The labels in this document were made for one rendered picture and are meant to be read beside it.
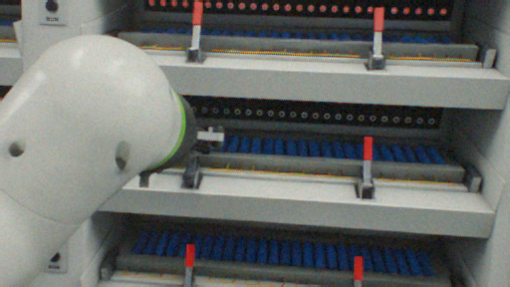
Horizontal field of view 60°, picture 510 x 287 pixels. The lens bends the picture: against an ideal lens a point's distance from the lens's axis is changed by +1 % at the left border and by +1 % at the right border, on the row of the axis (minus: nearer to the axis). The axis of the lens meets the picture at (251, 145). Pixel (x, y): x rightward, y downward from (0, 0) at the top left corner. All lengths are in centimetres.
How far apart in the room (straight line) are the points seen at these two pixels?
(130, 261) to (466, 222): 54
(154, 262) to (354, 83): 44
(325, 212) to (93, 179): 42
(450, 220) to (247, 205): 30
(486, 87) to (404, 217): 22
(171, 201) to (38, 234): 37
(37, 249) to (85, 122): 10
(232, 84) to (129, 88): 36
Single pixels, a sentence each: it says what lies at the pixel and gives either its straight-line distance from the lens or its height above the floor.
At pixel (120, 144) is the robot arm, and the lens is 31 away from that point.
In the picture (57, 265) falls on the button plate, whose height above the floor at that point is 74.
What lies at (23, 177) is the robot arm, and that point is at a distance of 32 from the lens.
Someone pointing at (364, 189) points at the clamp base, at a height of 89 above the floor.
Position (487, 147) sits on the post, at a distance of 75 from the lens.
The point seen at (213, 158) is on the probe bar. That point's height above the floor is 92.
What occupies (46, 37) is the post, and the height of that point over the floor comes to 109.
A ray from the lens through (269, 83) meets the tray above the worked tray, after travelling 64.
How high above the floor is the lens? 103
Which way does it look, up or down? 7 degrees down
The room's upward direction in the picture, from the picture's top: 3 degrees clockwise
